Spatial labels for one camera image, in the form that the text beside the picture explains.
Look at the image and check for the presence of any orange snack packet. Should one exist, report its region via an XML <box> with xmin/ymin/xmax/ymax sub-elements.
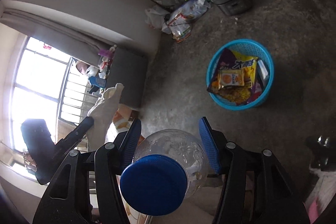
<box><xmin>218</xmin><ymin>68</ymin><xmax>245</xmax><ymax>89</ymax></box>

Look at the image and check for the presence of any white plastic bag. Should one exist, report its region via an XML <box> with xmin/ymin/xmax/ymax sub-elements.
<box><xmin>145</xmin><ymin>5</ymin><xmax>172</xmax><ymax>31</ymax></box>

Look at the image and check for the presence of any purple noodle packet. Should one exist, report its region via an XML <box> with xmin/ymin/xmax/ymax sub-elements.
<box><xmin>209</xmin><ymin>85</ymin><xmax>261</xmax><ymax>105</ymax></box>

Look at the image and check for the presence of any metal window railing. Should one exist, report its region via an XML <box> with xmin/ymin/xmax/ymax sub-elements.
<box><xmin>56</xmin><ymin>56</ymin><xmax>106</xmax><ymax>125</ymax></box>

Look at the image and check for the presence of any grey curtain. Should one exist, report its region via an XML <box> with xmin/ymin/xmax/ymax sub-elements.
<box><xmin>0</xmin><ymin>9</ymin><xmax>117</xmax><ymax>57</ymax></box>

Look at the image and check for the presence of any grey cabinet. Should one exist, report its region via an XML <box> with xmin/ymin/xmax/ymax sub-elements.
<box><xmin>107</xmin><ymin>47</ymin><xmax>149</xmax><ymax>109</ymax></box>

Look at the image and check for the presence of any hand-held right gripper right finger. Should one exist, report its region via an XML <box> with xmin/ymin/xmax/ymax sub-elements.
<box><xmin>199</xmin><ymin>117</ymin><xmax>310</xmax><ymax>224</ymax></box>

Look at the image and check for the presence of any yellow snack packet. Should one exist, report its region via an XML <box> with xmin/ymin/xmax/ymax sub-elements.
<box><xmin>232</xmin><ymin>51</ymin><xmax>259</xmax><ymax>88</ymax></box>

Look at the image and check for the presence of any dark object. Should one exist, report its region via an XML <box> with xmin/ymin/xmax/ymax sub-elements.
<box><xmin>305</xmin><ymin>135</ymin><xmax>336</xmax><ymax>171</ymax></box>

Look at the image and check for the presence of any blue detergent bottle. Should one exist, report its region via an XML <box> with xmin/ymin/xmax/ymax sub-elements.
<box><xmin>88</xmin><ymin>76</ymin><xmax>108</xmax><ymax>94</ymax></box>

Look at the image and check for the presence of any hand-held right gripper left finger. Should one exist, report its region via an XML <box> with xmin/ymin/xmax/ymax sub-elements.
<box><xmin>33</xmin><ymin>118</ymin><xmax>142</xmax><ymax>224</ymax></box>

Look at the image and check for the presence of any clear bottle with blue cap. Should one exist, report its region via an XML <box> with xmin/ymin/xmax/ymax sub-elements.
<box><xmin>120</xmin><ymin>129</ymin><xmax>211</xmax><ymax>216</ymax></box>

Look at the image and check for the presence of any pink cloth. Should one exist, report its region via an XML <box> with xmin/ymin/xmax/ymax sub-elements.
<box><xmin>304</xmin><ymin>168</ymin><xmax>336</xmax><ymax>224</ymax></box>

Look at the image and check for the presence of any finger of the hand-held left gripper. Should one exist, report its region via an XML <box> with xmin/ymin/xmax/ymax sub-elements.
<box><xmin>56</xmin><ymin>117</ymin><xmax>95</xmax><ymax>152</ymax></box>

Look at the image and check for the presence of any blue plastic basket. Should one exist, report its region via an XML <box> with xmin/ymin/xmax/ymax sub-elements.
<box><xmin>206</xmin><ymin>39</ymin><xmax>275</xmax><ymax>111</ymax></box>

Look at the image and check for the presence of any dark purple snack packet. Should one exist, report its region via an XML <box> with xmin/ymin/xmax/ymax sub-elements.
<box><xmin>217</xmin><ymin>48</ymin><xmax>237</xmax><ymax>75</ymax></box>

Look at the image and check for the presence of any pile of bagged snacks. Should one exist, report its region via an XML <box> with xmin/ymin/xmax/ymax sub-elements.
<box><xmin>161</xmin><ymin>0</ymin><xmax>212</xmax><ymax>44</ymax></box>

